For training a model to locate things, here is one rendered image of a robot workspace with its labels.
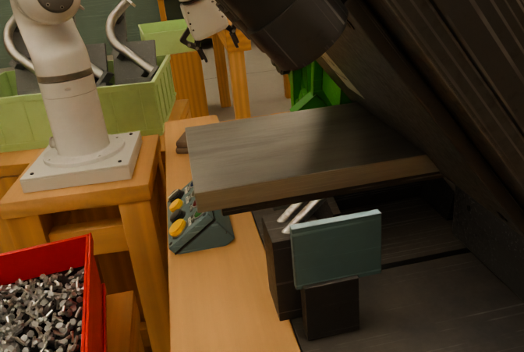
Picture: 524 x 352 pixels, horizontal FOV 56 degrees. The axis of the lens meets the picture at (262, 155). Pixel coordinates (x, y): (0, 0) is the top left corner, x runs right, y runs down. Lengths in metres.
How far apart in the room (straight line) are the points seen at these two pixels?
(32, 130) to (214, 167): 1.25
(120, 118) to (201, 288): 0.96
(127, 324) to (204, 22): 0.79
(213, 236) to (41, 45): 0.64
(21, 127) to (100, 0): 6.19
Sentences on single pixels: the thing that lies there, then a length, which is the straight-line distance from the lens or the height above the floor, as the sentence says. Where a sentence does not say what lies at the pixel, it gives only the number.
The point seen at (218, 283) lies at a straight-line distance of 0.67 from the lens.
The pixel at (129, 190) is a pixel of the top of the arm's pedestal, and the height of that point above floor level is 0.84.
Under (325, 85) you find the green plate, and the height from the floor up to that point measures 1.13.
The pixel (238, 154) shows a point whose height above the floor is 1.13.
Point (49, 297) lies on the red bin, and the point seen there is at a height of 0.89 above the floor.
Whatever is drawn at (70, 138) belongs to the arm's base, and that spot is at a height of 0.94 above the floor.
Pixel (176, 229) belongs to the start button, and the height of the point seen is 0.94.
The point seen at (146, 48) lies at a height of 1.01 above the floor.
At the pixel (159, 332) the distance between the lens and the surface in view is 1.33.
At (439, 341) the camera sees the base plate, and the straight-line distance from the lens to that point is 0.59.
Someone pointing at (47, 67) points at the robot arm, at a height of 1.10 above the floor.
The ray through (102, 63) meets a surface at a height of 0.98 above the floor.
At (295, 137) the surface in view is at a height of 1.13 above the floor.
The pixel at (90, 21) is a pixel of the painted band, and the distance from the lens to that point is 7.82.
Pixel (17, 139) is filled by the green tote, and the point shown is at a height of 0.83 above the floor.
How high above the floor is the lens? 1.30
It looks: 23 degrees down
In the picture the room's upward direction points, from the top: 6 degrees counter-clockwise
